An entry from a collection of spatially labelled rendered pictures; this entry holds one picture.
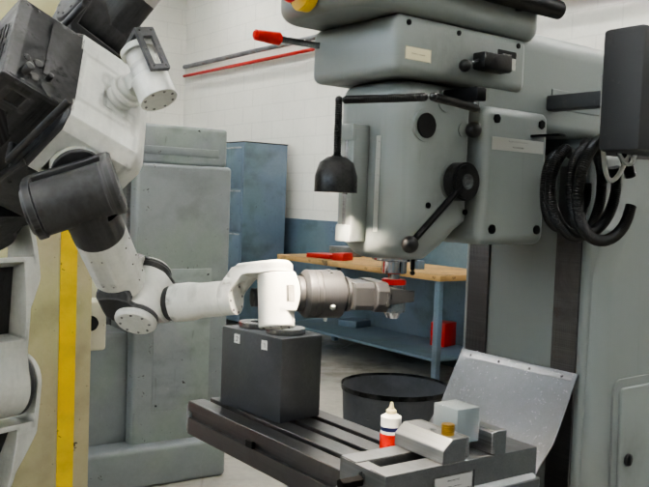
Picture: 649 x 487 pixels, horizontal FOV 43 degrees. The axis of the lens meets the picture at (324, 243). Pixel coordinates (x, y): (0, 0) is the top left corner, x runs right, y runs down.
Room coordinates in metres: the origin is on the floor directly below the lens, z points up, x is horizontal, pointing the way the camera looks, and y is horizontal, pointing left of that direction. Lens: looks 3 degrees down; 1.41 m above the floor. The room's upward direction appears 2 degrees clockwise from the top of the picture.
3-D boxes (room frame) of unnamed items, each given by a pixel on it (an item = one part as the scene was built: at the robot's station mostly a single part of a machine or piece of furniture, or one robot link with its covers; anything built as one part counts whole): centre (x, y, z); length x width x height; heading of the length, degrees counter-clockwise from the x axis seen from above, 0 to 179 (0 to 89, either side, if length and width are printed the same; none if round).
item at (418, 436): (1.38, -0.19, 1.01); 0.12 x 0.06 x 0.04; 35
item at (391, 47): (1.57, -0.17, 1.68); 0.34 x 0.24 x 0.10; 127
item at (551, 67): (1.85, -0.53, 1.66); 0.80 x 0.23 x 0.20; 127
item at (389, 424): (1.56, -0.14, 0.98); 0.04 x 0.04 x 0.11
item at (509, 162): (1.67, -0.29, 1.47); 0.24 x 0.19 x 0.26; 37
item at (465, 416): (1.41, -0.24, 1.04); 0.06 x 0.05 x 0.06; 35
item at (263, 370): (1.89, 0.12, 1.02); 0.22 x 0.12 x 0.20; 43
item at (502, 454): (1.39, -0.22, 0.98); 0.35 x 0.15 x 0.11; 125
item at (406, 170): (1.55, -0.14, 1.47); 0.21 x 0.19 x 0.32; 37
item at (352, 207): (1.48, -0.05, 1.45); 0.04 x 0.04 x 0.21; 37
